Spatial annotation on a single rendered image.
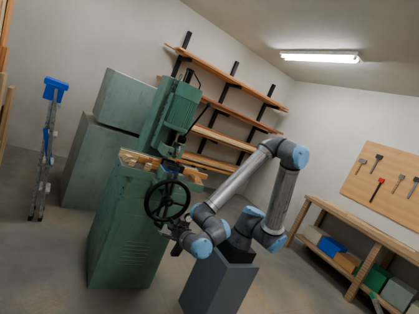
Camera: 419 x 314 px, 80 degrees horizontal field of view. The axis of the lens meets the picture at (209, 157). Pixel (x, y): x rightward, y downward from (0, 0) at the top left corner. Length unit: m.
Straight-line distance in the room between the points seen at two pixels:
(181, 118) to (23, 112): 2.71
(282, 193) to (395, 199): 2.87
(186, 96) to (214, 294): 1.29
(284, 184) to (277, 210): 0.19
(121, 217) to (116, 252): 0.27
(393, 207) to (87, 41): 4.59
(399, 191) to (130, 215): 3.48
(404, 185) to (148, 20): 4.13
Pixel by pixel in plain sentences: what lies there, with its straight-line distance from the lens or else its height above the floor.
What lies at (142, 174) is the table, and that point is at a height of 0.87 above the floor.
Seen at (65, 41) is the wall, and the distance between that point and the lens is 3.93.
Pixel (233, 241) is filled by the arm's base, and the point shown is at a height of 0.67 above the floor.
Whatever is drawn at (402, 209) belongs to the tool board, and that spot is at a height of 1.23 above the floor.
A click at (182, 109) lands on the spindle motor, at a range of 1.68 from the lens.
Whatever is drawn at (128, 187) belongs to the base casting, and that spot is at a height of 0.77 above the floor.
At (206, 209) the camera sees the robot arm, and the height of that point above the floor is 0.94.
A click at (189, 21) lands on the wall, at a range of 4.33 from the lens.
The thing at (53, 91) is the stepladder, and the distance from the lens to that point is 2.26.
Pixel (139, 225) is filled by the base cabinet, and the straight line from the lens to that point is 1.81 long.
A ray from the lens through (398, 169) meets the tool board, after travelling 4.26.
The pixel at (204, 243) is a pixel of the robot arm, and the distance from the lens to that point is 1.16.
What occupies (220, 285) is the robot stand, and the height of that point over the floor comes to 0.42.
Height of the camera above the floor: 1.39
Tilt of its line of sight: 9 degrees down
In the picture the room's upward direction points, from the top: 23 degrees clockwise
